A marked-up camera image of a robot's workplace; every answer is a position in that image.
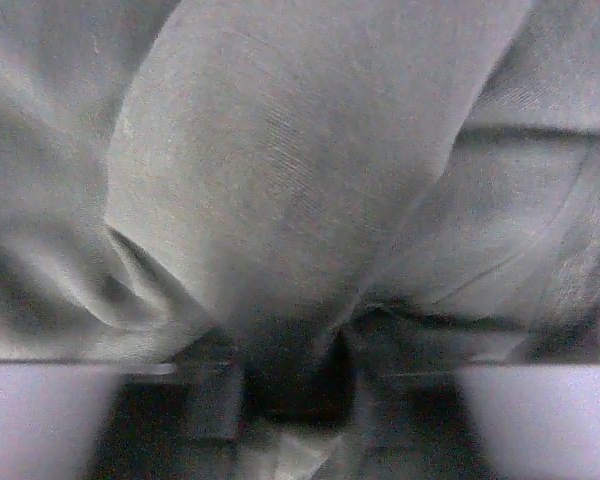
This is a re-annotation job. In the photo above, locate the black shirt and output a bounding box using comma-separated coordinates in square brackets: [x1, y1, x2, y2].
[0, 0, 600, 480]

